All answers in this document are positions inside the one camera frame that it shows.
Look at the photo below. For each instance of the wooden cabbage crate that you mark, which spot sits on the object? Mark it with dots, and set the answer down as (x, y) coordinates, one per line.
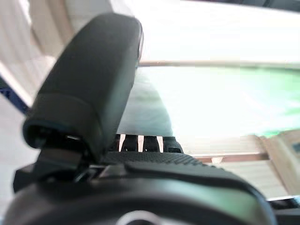
(257, 173)

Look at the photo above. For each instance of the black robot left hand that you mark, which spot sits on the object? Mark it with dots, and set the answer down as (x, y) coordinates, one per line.
(89, 82)

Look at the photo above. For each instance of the green white napa cabbage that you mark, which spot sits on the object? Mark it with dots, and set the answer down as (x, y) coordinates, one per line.
(211, 105)

